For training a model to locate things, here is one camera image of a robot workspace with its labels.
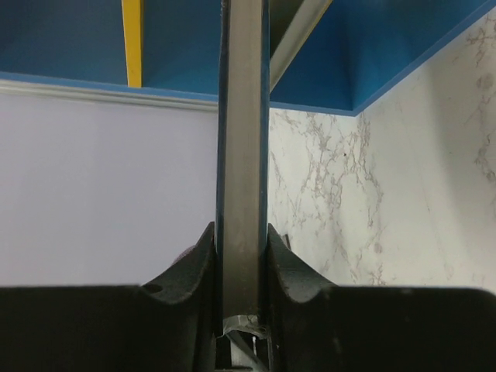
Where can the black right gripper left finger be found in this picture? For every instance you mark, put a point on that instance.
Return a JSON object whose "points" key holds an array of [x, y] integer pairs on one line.
{"points": [[165, 325]]}

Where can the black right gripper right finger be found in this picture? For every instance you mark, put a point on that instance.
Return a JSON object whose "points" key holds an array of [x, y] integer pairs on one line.
{"points": [[316, 325]]}

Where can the dark navy blue book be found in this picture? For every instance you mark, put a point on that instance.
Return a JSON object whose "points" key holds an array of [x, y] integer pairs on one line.
{"points": [[242, 162]]}

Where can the blue pink yellow bookshelf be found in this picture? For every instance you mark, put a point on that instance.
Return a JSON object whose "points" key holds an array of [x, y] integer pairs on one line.
{"points": [[334, 57]]}

